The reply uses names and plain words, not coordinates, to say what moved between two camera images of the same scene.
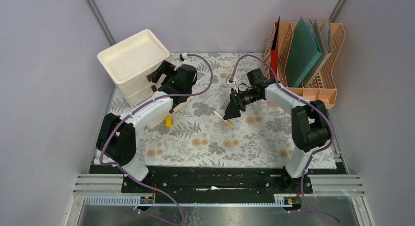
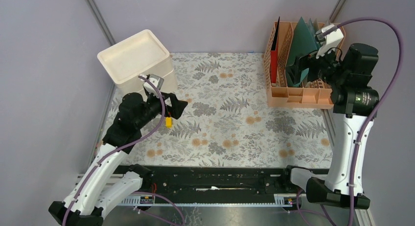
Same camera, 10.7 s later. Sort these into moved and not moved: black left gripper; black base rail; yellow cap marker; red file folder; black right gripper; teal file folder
Moved: black left gripper; black right gripper
Not moved: black base rail; yellow cap marker; teal file folder; red file folder
